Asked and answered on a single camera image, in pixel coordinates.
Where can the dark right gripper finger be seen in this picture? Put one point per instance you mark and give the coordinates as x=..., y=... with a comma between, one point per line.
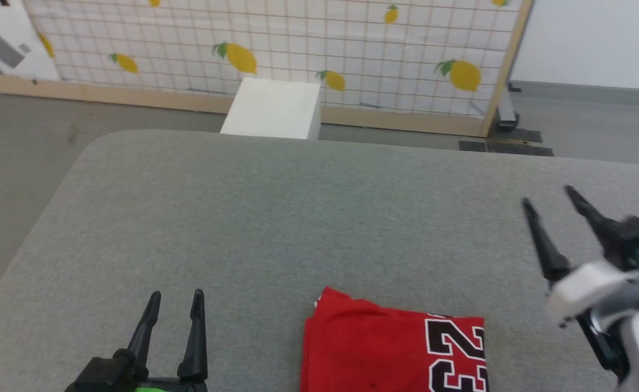
x=545, y=245
x=591, y=218

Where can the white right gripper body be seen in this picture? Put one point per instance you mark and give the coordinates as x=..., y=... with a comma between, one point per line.
x=591, y=288

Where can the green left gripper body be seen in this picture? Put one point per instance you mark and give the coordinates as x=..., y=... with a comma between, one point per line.
x=177, y=385

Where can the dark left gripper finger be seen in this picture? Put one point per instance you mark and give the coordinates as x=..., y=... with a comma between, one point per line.
x=195, y=343
x=145, y=337

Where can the red and white basketball jersey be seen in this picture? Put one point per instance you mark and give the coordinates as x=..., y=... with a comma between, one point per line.
x=373, y=348

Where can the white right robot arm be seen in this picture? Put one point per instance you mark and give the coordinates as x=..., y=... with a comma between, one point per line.
x=638, y=348

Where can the black floor plate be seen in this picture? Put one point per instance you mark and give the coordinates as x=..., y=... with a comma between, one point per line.
x=507, y=147

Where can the grey metal partition foot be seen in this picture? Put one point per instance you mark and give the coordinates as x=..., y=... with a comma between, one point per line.
x=507, y=111

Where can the grey fabric sofa cushion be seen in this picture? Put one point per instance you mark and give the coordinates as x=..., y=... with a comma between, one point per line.
x=297, y=218

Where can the white rectangular box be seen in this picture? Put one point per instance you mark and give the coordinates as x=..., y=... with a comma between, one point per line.
x=273, y=109

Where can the lemon-print grid partition screen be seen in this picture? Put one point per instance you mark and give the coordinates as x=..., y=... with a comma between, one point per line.
x=297, y=32

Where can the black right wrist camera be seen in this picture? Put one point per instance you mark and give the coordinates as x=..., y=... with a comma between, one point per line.
x=632, y=234

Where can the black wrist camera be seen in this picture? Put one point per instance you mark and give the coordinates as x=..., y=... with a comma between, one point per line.
x=632, y=234
x=98, y=375

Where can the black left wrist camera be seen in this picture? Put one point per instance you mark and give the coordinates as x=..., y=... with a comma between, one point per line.
x=98, y=375

